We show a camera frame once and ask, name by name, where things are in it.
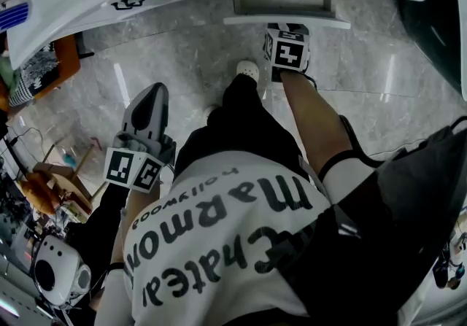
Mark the white round device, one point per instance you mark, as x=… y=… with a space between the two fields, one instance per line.
x=58 y=273

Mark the white printed t-shirt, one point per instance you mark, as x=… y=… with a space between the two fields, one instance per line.
x=219 y=237

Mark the person's right forearm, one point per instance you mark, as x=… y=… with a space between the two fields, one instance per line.
x=313 y=120

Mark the blue striped packet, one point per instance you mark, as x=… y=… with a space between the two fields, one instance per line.
x=12 y=16

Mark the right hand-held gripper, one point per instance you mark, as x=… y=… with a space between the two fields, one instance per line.
x=290 y=53

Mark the black shoulder bag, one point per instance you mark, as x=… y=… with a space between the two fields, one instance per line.
x=394 y=237

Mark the black and white patterned cloth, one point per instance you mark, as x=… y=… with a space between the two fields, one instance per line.
x=34 y=76

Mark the person's left forearm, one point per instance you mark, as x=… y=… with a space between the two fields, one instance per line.
x=142 y=200

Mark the wooden stool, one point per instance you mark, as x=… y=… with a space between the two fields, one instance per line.
x=62 y=178

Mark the green cloth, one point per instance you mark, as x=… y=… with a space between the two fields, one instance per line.
x=9 y=78

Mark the black shorts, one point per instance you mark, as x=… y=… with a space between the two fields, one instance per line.
x=241 y=116

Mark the orange box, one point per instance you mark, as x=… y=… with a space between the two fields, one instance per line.
x=67 y=58

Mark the white perforated shoe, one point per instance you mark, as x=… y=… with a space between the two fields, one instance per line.
x=248 y=69

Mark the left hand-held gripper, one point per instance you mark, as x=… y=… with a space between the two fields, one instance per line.
x=126 y=167

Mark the dark cabinet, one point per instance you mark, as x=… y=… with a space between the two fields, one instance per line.
x=434 y=25

